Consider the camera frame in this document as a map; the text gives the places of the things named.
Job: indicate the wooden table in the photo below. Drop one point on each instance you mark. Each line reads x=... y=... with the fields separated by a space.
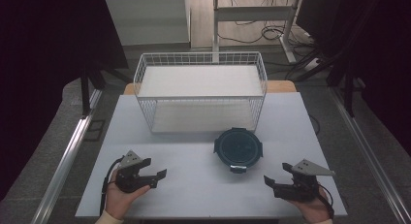
x=281 y=86

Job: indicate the white metal desk frame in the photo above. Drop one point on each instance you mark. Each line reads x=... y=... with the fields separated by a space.
x=255 y=13

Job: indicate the black floor frame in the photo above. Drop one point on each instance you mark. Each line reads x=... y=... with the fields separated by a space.
x=94 y=130

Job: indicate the person's right hand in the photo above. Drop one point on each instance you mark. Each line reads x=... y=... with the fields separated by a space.
x=311 y=209

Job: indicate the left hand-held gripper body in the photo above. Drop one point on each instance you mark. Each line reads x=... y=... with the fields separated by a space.
x=128 y=178

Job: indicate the aluminium rail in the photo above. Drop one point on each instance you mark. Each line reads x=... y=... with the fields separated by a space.
x=69 y=153
x=371 y=153

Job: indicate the white power strip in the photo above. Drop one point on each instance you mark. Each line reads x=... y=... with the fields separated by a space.
x=312 y=64

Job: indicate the round dark lidded container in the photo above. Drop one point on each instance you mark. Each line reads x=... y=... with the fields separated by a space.
x=238 y=149

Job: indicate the dark curtain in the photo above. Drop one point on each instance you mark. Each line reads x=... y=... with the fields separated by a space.
x=38 y=72
x=381 y=56

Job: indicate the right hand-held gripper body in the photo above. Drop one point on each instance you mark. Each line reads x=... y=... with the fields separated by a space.
x=299 y=185

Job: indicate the black metal stand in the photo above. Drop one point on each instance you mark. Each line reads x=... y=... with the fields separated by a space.
x=349 y=94
x=85 y=94

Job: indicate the white cabinet panel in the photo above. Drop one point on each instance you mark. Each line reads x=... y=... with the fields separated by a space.
x=147 y=20

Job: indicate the person's left hand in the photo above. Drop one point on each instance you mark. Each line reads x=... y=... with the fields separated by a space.
x=120 y=201

